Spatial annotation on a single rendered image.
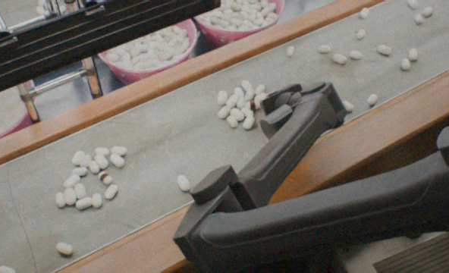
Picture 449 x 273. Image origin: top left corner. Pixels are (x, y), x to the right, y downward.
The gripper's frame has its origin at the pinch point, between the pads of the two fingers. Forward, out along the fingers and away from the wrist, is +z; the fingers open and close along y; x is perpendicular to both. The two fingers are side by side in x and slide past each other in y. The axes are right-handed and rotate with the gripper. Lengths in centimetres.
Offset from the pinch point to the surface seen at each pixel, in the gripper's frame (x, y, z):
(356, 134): 11.5, -11.2, -14.2
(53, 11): -38, 32, 29
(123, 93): -13.9, 26.7, 14.8
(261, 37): -13.6, -12.2, 14.4
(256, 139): 5.5, 6.8, -3.6
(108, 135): -6.9, 34.5, 10.6
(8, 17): -44, 41, 52
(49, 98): -19, 41, 34
